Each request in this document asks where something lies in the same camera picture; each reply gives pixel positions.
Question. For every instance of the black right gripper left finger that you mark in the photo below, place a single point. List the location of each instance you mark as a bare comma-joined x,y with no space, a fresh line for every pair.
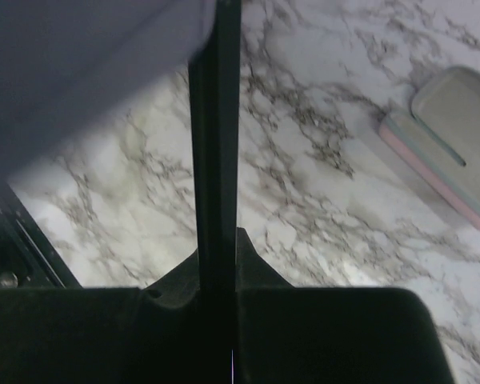
103,335

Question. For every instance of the pink umbrella case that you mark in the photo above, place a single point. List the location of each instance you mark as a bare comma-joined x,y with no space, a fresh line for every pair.
439,137

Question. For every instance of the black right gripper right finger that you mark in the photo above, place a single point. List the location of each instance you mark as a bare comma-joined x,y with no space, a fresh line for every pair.
330,335

